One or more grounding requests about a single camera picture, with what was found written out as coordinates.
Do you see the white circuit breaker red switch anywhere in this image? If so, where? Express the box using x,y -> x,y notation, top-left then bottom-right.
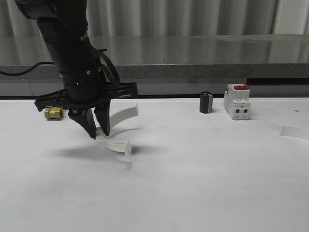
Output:
224,84 -> 251,120

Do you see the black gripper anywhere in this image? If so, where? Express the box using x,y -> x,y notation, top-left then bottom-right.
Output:
35,65 -> 137,139

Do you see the white pipe clamp half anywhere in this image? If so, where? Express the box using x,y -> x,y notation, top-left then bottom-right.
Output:
275,123 -> 309,141
96,104 -> 139,157

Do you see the brass valve red handwheel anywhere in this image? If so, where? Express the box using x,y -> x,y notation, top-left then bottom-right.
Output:
44,107 -> 63,120

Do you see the grey stone counter ledge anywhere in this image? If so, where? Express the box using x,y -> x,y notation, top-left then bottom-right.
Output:
0,34 -> 309,98

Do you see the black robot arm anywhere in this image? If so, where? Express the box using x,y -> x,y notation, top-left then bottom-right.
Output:
16,0 -> 138,138

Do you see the grey corrugated curtain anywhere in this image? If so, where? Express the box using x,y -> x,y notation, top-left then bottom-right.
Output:
0,0 -> 309,37

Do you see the dark cylindrical capacitor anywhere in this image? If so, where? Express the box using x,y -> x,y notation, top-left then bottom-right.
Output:
199,91 -> 213,114

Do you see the black cable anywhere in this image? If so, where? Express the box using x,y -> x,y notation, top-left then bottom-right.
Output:
0,61 -> 56,75

